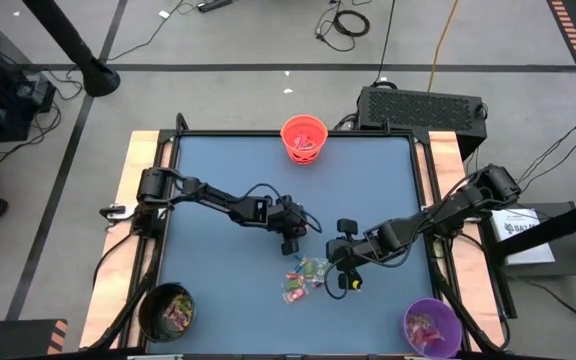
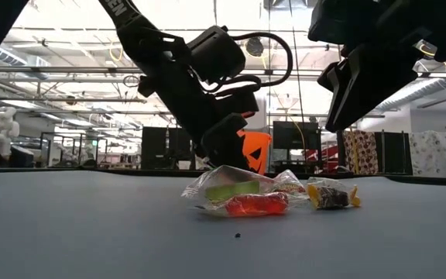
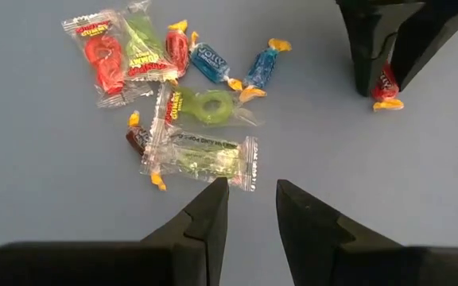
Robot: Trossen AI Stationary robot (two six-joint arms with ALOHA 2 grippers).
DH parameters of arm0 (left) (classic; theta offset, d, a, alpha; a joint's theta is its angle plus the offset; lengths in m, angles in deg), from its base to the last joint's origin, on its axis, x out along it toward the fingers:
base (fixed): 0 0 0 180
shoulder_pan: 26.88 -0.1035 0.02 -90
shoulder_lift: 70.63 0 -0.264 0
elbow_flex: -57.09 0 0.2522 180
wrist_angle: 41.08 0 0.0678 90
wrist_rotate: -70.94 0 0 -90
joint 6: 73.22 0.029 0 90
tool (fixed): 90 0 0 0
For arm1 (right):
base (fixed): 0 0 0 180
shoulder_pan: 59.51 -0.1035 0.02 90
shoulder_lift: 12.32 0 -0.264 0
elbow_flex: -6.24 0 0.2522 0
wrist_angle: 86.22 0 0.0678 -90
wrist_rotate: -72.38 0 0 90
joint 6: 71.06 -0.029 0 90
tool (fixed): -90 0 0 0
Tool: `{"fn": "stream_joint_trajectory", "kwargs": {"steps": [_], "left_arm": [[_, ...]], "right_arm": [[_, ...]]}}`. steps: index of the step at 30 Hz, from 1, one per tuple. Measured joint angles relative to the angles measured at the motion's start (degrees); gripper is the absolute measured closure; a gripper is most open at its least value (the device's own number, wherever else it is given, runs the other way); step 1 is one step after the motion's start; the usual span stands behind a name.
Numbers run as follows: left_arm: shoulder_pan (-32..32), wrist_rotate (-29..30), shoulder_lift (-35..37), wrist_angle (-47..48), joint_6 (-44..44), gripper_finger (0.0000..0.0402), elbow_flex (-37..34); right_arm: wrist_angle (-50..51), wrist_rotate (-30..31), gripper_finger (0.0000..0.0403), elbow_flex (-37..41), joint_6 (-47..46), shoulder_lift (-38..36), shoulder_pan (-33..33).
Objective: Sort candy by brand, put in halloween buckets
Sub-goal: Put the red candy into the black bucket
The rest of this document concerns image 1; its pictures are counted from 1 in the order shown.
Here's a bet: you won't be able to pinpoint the black aluminium table frame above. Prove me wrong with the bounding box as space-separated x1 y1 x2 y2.
86 112 513 360

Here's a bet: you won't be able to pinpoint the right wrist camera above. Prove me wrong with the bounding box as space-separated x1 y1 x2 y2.
336 217 359 236

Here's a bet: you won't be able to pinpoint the yellow cable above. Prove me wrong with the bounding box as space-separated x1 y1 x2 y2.
426 0 462 94

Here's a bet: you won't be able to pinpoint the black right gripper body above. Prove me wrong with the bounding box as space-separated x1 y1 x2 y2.
325 230 369 292

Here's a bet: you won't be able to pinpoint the black hanging cable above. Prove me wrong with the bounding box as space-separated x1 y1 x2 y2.
371 0 398 85

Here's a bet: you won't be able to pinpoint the black side table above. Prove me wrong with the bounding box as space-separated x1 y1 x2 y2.
476 199 576 321

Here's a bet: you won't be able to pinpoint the purple plastic bucket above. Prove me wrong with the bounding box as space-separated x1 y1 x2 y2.
400 296 463 360

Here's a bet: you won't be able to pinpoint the white printed booklet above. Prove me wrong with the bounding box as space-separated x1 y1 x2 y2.
489 206 558 266

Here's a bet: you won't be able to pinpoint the black pole stand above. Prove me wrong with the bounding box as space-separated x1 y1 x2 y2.
20 0 122 99

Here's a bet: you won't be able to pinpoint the orange pumpkin face bucket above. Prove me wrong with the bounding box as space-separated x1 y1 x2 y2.
279 114 330 166

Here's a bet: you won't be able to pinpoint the clear wrapper red-green print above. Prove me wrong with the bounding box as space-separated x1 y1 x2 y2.
300 256 330 282

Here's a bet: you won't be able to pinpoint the black perforated computer case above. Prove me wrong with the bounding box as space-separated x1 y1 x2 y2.
356 84 489 162

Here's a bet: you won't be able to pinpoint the red white candy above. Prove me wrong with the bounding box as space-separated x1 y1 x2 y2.
160 307 184 331

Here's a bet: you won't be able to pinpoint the black skull print bucket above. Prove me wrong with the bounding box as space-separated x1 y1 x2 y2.
137 282 197 345

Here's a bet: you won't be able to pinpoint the blue-grey table mat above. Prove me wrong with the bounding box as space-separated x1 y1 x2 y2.
147 135 447 355

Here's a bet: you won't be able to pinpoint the black power strip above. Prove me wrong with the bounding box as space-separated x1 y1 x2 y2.
196 0 234 14

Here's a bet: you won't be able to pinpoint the green taffy yellow ends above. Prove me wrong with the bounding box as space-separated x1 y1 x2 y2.
172 294 194 319

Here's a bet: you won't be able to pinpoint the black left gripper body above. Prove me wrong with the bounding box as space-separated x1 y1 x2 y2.
267 195 319 256

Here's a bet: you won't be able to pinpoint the black diagonal beam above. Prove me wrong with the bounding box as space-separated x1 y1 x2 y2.
496 193 576 261

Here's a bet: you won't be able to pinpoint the red gummy clear wrapper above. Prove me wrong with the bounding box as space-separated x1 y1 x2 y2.
281 287 310 306

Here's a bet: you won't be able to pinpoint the coiled black cable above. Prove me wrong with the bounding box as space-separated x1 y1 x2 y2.
314 0 372 54

